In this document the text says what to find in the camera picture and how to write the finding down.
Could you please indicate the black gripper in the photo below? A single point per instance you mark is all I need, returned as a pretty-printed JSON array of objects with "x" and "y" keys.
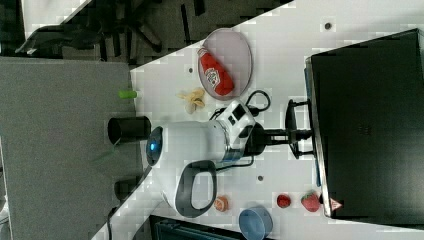
[{"x": 256, "y": 143}]

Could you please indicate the silver black toaster oven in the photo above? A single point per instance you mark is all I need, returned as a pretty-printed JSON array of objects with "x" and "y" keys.
[{"x": 365, "y": 105}]

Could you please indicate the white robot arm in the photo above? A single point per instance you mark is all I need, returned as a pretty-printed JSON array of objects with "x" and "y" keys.
[{"x": 185, "y": 156}]

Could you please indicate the small red round toy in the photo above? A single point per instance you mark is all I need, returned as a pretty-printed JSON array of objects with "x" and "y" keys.
[{"x": 283, "y": 201}]

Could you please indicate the red strawberry toy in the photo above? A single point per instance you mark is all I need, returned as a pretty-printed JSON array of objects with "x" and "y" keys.
[{"x": 311, "y": 201}]

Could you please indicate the orange slice toy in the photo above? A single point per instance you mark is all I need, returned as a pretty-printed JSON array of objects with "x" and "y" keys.
[{"x": 221, "y": 203}]

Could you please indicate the red plush ketchup bottle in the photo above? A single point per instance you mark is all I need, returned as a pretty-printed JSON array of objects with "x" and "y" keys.
[{"x": 216, "y": 75}]

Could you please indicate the blue plastic cup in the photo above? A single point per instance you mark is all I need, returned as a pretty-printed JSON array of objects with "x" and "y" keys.
[{"x": 255, "y": 223}]

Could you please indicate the yellow plush peeled banana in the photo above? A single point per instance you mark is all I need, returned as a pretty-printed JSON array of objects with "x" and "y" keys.
[{"x": 194, "y": 100}]

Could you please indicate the grey oval plate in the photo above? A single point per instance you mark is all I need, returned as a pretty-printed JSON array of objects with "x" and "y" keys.
[{"x": 231, "y": 50}]

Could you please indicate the black round pot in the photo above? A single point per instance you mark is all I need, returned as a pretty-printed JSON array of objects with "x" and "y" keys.
[{"x": 129, "y": 129}]

